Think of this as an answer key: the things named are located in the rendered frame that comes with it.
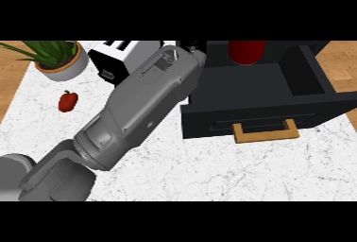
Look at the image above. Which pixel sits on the white plant pot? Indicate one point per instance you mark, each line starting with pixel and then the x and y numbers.
pixel 70 69

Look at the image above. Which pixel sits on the black open drawer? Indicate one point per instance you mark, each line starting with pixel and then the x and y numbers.
pixel 251 80

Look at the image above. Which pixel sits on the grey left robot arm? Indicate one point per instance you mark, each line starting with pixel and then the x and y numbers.
pixel 139 100

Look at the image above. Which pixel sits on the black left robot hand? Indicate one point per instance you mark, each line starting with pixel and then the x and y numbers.
pixel 191 45

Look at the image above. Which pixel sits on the black drawer front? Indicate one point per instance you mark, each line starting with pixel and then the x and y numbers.
pixel 260 116

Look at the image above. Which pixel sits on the white and black toaster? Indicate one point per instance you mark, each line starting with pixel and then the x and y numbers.
pixel 121 58

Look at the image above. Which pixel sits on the green leafy plant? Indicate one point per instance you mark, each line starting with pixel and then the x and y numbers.
pixel 49 52

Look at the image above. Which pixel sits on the red can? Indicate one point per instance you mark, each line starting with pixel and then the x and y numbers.
pixel 247 52

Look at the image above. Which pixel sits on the red bell pepper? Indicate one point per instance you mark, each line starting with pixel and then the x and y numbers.
pixel 68 102

